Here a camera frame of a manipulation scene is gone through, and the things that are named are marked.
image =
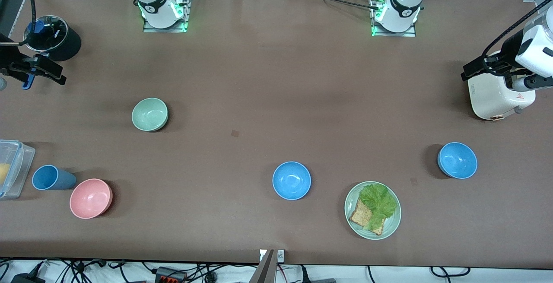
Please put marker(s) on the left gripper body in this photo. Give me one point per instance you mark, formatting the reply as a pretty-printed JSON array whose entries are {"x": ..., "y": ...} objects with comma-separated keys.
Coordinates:
[{"x": 509, "y": 50}]

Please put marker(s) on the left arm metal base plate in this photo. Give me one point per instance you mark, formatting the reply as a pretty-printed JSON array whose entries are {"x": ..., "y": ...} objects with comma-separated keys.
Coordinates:
[{"x": 391, "y": 33}]

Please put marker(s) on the blue bowl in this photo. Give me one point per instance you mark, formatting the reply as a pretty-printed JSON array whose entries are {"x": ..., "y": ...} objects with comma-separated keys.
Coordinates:
[
  {"x": 291, "y": 180},
  {"x": 457, "y": 160}
]

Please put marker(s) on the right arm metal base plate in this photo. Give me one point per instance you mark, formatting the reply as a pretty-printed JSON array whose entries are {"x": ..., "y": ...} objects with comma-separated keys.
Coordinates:
[{"x": 188, "y": 15}]

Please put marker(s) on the green plate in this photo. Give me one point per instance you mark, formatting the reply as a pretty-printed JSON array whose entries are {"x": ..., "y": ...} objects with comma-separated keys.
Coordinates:
[{"x": 391, "y": 224}]

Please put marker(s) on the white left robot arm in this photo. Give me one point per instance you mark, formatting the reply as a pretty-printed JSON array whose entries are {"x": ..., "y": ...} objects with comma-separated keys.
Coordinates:
[{"x": 406, "y": 2}]

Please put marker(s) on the brown bread slice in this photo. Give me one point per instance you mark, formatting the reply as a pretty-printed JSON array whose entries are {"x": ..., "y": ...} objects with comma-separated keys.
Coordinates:
[{"x": 360, "y": 216}]

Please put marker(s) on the yellow food piece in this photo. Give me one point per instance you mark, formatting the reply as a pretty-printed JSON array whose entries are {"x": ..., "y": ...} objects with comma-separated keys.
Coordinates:
[{"x": 3, "y": 174}]

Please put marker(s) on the pink bowl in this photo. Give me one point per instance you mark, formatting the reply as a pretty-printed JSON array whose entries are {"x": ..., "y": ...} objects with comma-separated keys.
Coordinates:
[{"x": 90, "y": 198}]

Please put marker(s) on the green lettuce leaf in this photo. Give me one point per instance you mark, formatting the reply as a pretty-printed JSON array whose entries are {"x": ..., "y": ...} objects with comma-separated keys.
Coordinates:
[{"x": 379, "y": 203}]

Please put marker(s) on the grey metal bar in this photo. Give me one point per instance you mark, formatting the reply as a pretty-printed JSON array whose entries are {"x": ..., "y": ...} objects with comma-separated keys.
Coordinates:
[{"x": 264, "y": 272}]

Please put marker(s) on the black orange power adapter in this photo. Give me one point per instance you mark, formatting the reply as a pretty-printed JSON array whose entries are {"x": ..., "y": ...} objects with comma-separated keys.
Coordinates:
[{"x": 172, "y": 275}]

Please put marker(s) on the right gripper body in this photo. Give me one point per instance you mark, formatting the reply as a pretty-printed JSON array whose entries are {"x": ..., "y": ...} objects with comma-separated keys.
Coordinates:
[{"x": 7, "y": 59}]

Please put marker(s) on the cream white toaster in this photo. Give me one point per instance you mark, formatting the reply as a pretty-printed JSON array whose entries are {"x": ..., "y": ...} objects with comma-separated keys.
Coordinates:
[{"x": 492, "y": 97}]

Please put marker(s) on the blue cup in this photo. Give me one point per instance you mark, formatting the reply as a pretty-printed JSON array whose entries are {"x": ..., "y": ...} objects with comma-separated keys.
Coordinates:
[{"x": 52, "y": 178}]

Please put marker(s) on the black power plug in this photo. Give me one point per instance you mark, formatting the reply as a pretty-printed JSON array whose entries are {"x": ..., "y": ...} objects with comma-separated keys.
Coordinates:
[{"x": 28, "y": 278}]

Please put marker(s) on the small white bracket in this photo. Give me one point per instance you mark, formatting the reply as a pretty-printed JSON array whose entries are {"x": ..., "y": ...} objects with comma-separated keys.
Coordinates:
[{"x": 280, "y": 255}]

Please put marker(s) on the clear plastic container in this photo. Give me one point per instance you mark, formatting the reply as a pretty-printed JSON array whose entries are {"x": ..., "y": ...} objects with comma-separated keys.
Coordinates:
[{"x": 17, "y": 166}]

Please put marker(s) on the green bowl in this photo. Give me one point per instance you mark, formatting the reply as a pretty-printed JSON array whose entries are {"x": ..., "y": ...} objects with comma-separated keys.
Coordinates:
[{"x": 149, "y": 114}]

